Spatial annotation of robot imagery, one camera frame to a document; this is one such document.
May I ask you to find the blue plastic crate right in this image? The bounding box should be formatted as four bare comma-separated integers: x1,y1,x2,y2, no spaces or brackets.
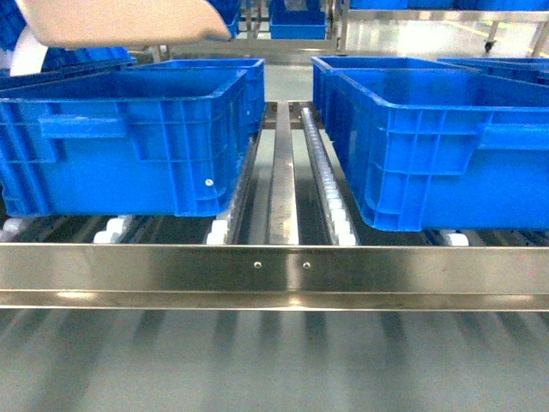
335,70,548,232

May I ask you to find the blue plastic crate left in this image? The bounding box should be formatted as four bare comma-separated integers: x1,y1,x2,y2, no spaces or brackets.
1,68,249,217

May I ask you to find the beige plastic dustpan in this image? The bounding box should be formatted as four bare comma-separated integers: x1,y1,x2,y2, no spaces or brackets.
16,0,232,48

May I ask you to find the blue plastic crate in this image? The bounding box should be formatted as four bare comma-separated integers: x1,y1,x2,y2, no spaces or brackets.
335,70,548,232
1,68,249,217

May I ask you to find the steel shelf rack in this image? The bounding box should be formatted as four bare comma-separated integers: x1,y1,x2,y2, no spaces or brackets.
1,100,548,312

